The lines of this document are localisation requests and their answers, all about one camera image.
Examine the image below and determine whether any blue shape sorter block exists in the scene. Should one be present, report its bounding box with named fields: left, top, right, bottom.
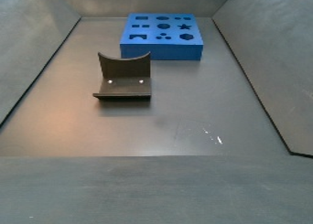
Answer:
left=120, top=13, right=203, bottom=60

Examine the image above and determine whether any black curved holder bracket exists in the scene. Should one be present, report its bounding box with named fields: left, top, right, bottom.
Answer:
left=92, top=53, right=151, bottom=100

